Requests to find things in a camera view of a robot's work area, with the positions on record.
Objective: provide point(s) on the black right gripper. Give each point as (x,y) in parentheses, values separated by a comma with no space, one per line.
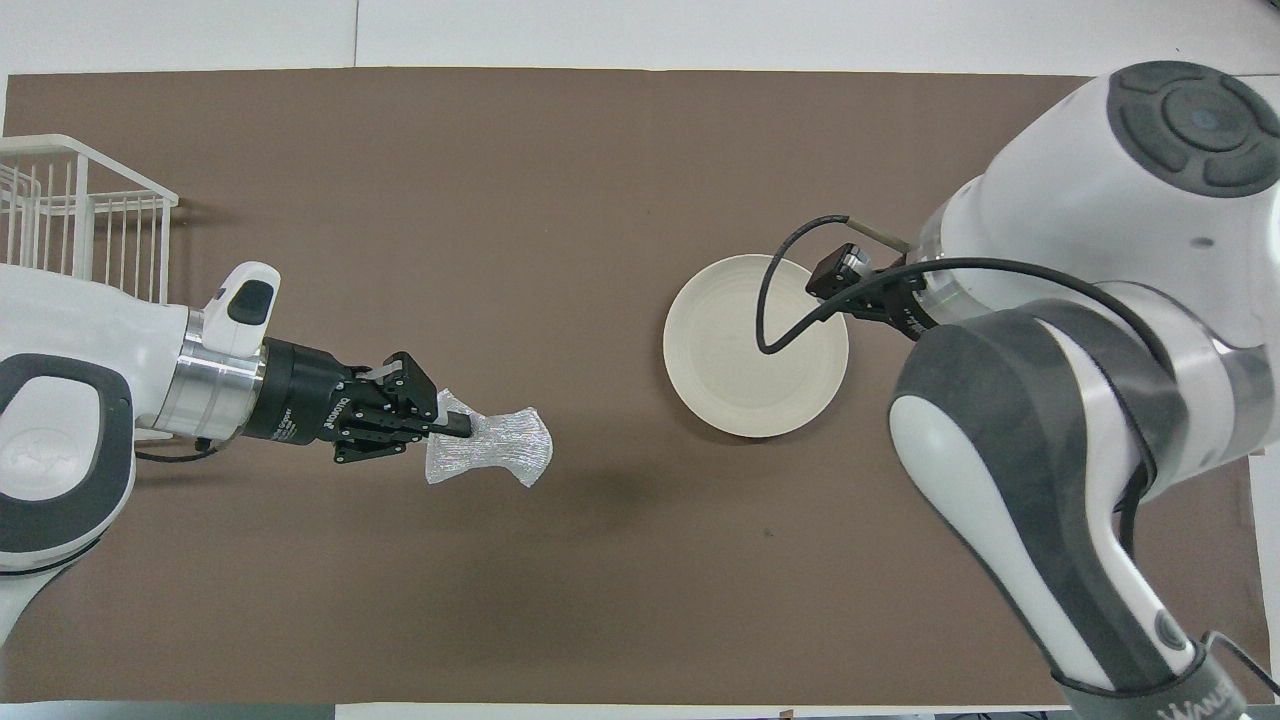
(900,305)

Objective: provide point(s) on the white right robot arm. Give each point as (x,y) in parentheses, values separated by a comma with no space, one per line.
(1080,200)

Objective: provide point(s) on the brown table mat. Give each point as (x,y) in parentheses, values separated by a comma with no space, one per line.
(500,200)

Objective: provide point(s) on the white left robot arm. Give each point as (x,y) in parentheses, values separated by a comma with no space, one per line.
(80,330)

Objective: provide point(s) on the cream round plate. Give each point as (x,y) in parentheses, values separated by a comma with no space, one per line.
(720,370)

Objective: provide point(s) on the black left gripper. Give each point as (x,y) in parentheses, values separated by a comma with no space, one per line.
(300,395)

